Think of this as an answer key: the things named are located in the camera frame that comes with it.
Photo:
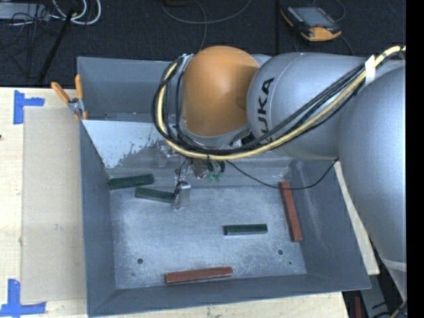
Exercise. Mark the pale cardboard board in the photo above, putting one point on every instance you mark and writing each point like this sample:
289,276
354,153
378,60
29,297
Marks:
53,204

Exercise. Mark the red-brown flat block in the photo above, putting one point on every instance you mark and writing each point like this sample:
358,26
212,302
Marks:
198,275
290,210

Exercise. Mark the dark green flat block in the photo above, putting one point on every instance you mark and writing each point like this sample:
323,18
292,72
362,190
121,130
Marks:
130,181
245,229
152,194

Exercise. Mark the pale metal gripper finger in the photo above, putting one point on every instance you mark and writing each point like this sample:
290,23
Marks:
176,201
185,195

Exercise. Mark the grey metal bin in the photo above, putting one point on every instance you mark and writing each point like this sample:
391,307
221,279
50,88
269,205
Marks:
198,243

